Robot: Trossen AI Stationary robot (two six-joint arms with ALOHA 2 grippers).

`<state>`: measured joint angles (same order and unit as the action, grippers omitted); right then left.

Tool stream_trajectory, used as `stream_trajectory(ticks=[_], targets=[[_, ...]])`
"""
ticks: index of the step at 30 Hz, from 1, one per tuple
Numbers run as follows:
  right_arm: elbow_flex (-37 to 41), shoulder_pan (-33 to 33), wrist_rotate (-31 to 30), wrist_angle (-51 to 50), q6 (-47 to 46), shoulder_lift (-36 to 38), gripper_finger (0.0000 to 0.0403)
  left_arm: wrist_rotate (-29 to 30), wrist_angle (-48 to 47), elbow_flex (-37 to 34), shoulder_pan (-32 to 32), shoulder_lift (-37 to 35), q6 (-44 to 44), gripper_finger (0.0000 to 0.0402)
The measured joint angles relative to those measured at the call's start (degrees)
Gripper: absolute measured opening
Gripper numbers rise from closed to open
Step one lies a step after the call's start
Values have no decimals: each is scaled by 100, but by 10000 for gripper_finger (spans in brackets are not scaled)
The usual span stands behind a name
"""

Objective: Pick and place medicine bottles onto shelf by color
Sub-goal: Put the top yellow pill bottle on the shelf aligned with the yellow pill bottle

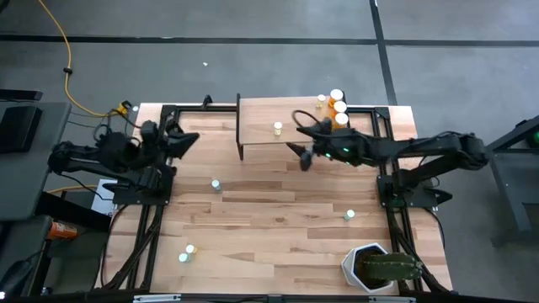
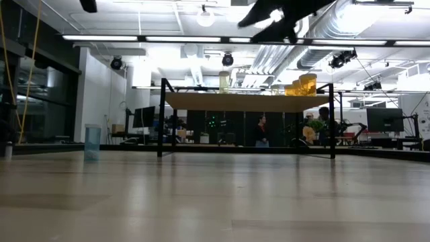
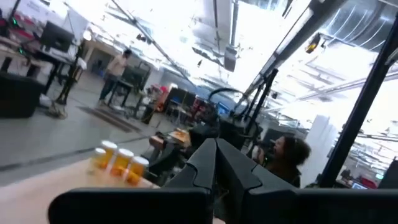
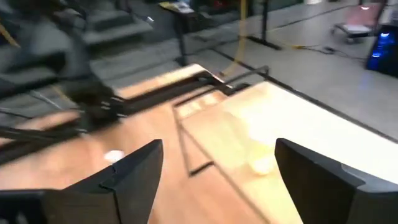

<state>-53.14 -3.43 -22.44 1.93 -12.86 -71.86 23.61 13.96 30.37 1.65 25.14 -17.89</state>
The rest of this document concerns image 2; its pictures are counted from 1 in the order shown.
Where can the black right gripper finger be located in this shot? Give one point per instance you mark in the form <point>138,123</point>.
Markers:
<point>262,11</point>
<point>273,32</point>

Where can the orange medicine bottle white cap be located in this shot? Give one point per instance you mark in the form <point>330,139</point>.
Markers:
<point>288,90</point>
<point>296,89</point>

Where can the orange bottle with pink label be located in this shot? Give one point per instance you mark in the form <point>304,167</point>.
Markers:
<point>308,85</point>

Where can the wooden shelf black metal legs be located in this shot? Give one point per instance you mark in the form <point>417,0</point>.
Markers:
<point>242,102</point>

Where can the black bar with LED strips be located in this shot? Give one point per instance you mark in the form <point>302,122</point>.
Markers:
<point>100,38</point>

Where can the black ceiling spotlight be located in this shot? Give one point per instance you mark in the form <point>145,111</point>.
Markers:
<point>342,58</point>
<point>373,86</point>
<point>227,59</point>
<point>116,63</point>

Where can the round white ceiling lamp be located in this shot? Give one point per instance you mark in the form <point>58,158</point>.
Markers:
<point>205,17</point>

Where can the black ceiling track fixture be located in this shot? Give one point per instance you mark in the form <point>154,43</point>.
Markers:
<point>383,3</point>

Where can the person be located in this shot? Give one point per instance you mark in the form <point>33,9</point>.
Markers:
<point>324,116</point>
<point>308,135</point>
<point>261,132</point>

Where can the green leafy plant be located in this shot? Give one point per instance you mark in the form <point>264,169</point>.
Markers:
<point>316,125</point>

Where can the black partition panels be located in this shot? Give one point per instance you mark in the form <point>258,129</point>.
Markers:
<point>235,127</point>

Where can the small black monitor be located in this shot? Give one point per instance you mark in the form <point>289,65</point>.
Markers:
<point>144,117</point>

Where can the cardboard box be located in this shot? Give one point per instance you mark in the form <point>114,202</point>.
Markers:
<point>117,128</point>

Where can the small white pot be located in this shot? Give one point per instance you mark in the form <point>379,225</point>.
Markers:
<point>204,138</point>

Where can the large black monitor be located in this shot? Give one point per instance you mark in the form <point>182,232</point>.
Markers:
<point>384,119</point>

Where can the small white grey cylinder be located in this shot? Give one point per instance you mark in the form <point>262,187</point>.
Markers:
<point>8,150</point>

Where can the silver ventilation duct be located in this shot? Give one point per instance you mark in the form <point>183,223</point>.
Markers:
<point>322,57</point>

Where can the black metal table frame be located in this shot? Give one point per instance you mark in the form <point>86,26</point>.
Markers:
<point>218,150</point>

